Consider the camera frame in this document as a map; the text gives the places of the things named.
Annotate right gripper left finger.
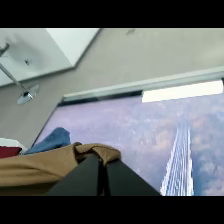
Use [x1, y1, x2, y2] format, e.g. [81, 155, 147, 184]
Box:
[45, 153, 103, 197]

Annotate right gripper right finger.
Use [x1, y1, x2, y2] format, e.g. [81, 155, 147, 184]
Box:
[105, 158, 162, 197]

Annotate blue garment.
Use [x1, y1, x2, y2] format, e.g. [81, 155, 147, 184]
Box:
[23, 126, 72, 156]

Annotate red garment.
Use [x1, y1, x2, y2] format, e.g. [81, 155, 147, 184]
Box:
[0, 145, 23, 160]

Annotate brown garment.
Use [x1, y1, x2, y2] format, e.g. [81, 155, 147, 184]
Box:
[0, 141, 122, 197]

